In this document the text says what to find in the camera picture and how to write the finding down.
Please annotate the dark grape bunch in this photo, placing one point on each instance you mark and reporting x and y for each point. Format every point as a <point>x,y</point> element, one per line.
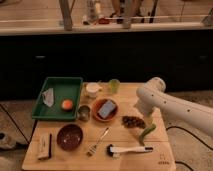
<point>133,122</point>

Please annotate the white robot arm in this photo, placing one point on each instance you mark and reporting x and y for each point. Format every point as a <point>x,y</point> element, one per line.
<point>152,95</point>

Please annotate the orange bowl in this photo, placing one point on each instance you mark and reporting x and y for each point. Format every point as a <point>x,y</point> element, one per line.
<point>97,105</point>

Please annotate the purple bowl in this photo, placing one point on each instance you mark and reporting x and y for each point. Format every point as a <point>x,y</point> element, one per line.
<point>69,137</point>

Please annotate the green translucent cup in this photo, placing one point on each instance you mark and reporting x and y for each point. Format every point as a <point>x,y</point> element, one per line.
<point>114,85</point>

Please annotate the white cup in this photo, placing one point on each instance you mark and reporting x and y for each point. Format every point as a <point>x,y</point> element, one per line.
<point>92,89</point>

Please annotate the blue sponge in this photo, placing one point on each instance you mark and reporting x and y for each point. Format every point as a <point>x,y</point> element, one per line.
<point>106,109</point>

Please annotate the small metal cup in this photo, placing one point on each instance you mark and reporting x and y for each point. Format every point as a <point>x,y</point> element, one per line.
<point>84,113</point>

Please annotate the green plastic tray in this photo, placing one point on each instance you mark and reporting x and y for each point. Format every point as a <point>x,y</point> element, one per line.
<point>64,88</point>

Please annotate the orange fruit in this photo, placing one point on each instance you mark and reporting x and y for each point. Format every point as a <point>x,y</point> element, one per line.
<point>67,104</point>

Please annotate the crumpled white paper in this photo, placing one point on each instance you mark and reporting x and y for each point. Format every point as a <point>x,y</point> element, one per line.
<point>48,97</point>

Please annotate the green cucumber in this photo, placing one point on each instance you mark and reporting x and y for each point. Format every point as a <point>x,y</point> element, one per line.
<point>147,131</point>

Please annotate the silver fork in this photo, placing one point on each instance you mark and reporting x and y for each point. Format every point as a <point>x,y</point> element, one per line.
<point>92,149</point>

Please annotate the wooden table leg right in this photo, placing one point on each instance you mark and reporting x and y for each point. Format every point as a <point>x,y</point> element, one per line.
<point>127,14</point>

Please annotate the wooden table leg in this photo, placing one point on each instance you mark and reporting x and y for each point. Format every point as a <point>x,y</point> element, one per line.
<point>65,11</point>
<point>127,14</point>

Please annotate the wooden block with black strip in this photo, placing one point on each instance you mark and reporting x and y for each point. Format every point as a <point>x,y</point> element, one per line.
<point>44,147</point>

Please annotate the wooden table leg left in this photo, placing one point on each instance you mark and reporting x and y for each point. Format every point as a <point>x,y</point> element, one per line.
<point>65,11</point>

